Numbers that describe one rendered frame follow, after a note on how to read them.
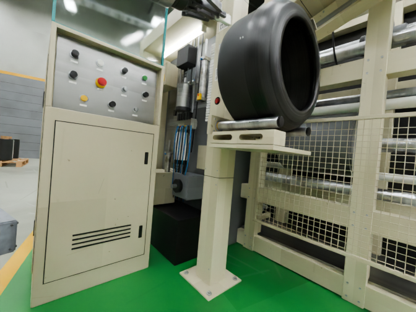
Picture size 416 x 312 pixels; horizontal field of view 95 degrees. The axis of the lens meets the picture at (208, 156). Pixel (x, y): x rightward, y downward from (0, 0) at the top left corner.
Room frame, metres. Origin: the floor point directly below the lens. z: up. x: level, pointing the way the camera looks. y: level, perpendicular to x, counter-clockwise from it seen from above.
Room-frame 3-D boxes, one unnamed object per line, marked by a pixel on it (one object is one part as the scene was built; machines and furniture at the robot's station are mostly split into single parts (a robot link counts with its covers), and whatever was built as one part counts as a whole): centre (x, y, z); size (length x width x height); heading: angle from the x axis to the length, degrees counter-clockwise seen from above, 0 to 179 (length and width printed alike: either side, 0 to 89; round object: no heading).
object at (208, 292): (1.15, -0.08, 0.01); 0.27 x 0.27 x 0.02; 42
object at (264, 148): (0.97, -0.26, 0.80); 0.37 x 0.36 x 0.02; 132
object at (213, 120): (1.11, -0.14, 0.90); 0.40 x 0.03 x 0.10; 132
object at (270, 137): (0.88, -0.16, 0.83); 0.36 x 0.09 x 0.06; 42
